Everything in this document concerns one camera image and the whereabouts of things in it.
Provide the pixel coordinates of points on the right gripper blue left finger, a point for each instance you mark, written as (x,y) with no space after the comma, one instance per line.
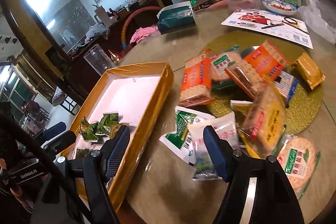
(113,151)

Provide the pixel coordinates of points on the white green banlangen sachet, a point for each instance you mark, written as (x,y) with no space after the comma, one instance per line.
(82,153)

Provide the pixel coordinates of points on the person's left hand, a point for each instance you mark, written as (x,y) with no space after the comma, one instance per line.
(16,190)

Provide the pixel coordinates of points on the teal tissue pack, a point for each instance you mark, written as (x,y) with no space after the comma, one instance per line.
(176,17)

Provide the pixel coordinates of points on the yellow soda cracker pack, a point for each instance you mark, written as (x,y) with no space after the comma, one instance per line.
(264,123)

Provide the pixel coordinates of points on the blue white cracker pack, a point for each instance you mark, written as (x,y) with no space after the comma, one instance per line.
(286,85)

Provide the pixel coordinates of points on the round green-label cracker pack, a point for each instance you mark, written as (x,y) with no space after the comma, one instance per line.
(221,61)

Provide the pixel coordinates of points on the clear plastic pitcher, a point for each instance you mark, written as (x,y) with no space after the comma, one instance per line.
(98,60)

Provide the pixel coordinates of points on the wooden round-back chair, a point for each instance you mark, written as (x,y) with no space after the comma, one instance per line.
(141,18)

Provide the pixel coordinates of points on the printed advertising flyer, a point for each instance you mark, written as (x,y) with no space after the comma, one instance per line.
(269,23)

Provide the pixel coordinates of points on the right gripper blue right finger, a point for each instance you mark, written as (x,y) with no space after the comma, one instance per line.
(220,153)

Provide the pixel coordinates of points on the orange cracker pack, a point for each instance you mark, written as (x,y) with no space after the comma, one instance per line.
(196,85)
(267,59)

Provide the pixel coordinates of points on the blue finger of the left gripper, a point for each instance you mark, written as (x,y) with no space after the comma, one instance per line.
(48,134)

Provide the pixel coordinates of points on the clear plastic container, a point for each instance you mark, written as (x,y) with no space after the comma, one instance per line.
(238,5)

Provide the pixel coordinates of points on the white milk powder bag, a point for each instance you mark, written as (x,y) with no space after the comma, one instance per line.
(225,128)

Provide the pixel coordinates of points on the yellow green pea snack packet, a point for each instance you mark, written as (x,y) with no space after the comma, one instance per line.
(114,129)

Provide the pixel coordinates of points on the white plastic bag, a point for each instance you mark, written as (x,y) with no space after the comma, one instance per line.
(320,18)

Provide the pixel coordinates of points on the gold foil snack bag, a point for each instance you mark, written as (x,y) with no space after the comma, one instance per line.
(308,70)

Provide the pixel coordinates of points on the gold-rimmed white tray box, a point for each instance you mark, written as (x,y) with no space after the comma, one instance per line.
(137,93)

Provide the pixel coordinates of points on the blue white ceramic dish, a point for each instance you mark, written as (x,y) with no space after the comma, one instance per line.
(279,7)

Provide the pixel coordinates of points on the gold glitter turntable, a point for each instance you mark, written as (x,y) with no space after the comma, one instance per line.
(303,107)

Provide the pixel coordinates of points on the pink cloth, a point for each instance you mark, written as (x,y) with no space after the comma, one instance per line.
(143,33)

